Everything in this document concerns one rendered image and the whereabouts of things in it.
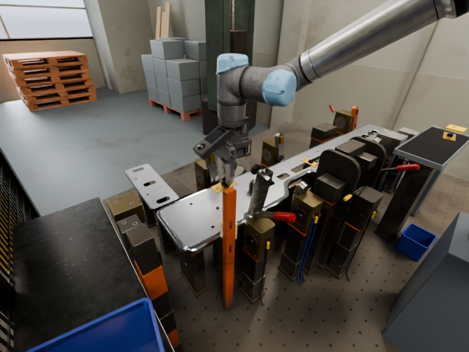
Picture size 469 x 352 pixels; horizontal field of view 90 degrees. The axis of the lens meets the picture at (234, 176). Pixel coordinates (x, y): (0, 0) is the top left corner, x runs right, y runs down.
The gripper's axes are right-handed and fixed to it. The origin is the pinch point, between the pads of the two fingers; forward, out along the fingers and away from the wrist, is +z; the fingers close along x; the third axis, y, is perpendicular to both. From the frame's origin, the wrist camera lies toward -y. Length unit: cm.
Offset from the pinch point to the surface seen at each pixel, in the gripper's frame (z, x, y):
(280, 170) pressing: 9.2, 3.2, 31.2
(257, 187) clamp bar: -7.9, -16.0, -1.8
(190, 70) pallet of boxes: 28, 319, 165
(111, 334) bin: -1.8, -24.7, -39.5
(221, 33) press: -30, 210, 150
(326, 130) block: 6, 14, 78
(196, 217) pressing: 9.4, 0.3, -10.7
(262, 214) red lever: 0.2, -17.9, -0.8
